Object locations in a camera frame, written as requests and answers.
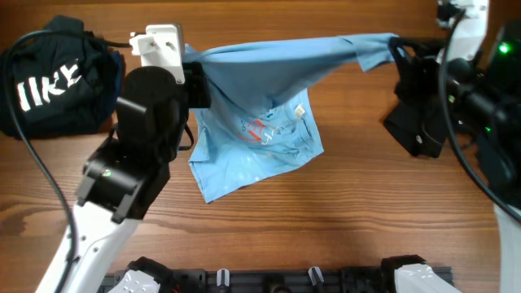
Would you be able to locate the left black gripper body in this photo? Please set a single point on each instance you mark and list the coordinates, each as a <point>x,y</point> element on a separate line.
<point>195,80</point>

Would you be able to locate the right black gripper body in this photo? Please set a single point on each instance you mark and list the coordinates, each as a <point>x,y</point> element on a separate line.
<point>418,96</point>

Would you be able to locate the light blue printed t-shirt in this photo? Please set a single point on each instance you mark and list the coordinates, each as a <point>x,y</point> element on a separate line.
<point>260,123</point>

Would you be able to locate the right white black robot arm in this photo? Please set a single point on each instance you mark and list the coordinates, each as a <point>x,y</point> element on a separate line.
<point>444,97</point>

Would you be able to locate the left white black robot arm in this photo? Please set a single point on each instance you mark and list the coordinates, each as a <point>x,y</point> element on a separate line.
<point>126,173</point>

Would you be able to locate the black t-shirt small logo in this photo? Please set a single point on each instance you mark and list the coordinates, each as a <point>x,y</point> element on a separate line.
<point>418,128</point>

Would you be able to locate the black t-shirt white letters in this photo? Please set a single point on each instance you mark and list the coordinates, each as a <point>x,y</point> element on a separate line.
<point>65,86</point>

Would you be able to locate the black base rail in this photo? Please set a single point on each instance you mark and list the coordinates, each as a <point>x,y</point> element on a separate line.
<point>348,279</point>

